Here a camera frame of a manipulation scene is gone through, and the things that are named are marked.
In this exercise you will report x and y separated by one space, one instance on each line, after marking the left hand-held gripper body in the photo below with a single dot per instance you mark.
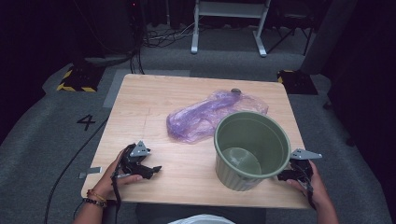
134 161

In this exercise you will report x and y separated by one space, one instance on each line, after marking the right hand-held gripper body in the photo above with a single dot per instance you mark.
302 169

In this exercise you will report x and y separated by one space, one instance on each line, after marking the green plastic bin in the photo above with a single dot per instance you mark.
249 133

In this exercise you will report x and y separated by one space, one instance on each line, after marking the purple plastic bag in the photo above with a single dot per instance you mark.
193 121

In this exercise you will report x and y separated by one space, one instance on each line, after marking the person's right hand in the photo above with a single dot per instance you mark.
316 189

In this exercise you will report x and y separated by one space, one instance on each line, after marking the person's left hand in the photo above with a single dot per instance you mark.
109 183

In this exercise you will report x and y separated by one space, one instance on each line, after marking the person's dark trousers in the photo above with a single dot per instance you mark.
155 214

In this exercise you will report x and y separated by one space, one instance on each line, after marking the person's white shirt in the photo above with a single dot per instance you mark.
202 219

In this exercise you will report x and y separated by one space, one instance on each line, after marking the black yellow striped base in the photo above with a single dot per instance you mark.
297 82
82 79

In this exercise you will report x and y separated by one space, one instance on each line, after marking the small dark round object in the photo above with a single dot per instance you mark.
235 91

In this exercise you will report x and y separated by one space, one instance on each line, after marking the dark equipment tower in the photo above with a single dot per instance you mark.
135 25

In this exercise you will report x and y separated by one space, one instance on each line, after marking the grey pillar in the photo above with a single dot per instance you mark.
327 34

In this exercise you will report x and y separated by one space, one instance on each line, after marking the black tripod stand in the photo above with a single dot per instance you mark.
292 31

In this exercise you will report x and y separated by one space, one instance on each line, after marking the white metal table frame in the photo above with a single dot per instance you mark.
229 9

